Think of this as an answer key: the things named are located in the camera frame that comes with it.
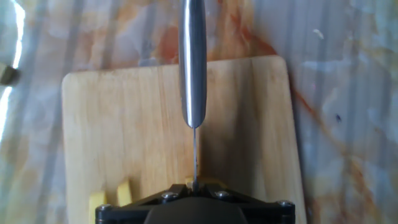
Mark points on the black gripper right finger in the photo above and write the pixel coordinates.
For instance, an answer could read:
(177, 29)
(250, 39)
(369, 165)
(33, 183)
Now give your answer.
(270, 213)

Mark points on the steel kitchen knife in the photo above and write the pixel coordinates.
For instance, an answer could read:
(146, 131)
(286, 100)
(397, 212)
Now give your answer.
(192, 62)

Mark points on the orange marble pattern mat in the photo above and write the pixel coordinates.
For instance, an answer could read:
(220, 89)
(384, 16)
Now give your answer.
(342, 124)

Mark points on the wooden knife rack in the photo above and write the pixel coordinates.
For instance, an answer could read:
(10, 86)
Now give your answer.
(7, 76)

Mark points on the wooden cutting board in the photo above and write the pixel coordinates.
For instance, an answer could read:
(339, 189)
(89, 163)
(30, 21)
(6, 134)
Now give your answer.
(248, 124)

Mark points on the yellow peeled potato half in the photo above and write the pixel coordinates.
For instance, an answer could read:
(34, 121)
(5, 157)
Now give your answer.
(188, 180)

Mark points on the cut yellow potato slice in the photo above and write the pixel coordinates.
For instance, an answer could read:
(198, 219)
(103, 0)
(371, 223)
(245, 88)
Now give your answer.
(97, 199)
(124, 193)

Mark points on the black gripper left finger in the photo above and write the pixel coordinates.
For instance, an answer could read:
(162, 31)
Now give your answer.
(124, 213)

